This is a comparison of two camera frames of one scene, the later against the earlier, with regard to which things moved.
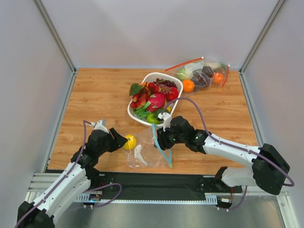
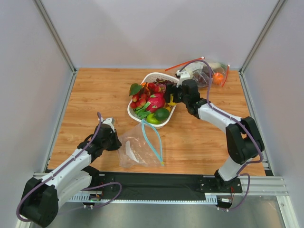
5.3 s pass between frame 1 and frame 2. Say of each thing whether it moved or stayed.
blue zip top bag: moved
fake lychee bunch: stayed
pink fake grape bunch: stayed
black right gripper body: moved
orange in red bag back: stayed
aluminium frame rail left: stayed
